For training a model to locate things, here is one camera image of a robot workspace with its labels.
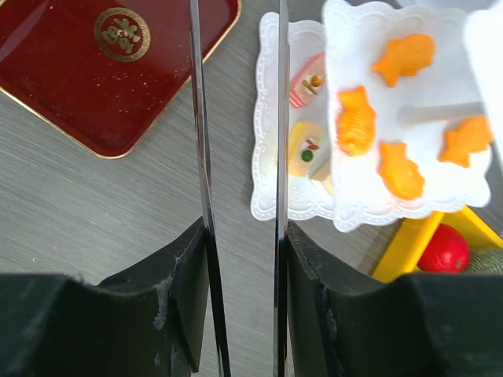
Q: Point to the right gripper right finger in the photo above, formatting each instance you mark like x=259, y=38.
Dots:
x=345, y=323

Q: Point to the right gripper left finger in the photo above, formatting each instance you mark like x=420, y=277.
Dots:
x=147, y=320

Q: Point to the cream cake slice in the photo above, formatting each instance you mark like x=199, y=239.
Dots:
x=323, y=177

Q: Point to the metal serving tongs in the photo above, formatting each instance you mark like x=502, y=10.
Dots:
x=204, y=168

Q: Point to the yellow cake slice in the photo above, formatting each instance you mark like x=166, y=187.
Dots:
x=304, y=143

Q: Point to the red dessert tray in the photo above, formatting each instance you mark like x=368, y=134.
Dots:
x=101, y=72

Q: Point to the yellow fruit bin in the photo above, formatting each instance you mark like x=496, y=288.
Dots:
x=413, y=236

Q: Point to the red apple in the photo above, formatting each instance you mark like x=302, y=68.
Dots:
x=447, y=252

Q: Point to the green melon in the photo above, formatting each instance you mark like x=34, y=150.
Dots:
x=485, y=260

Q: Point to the white three-tier stand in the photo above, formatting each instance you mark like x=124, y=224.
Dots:
x=353, y=38

